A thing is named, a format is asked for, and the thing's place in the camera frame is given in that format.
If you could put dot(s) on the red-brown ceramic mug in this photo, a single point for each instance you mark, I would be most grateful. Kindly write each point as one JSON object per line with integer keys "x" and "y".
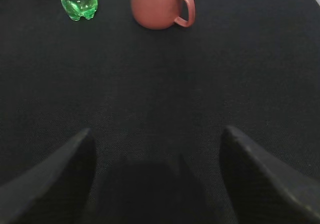
{"x": 162, "y": 14}

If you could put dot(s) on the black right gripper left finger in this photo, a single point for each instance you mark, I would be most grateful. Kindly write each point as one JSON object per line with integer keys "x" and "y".
{"x": 56, "y": 190}

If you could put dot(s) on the green plastic soda bottle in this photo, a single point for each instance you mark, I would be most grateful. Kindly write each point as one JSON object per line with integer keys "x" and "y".
{"x": 76, "y": 9}

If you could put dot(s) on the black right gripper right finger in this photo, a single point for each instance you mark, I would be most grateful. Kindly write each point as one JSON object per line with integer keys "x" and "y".
{"x": 262, "y": 188}

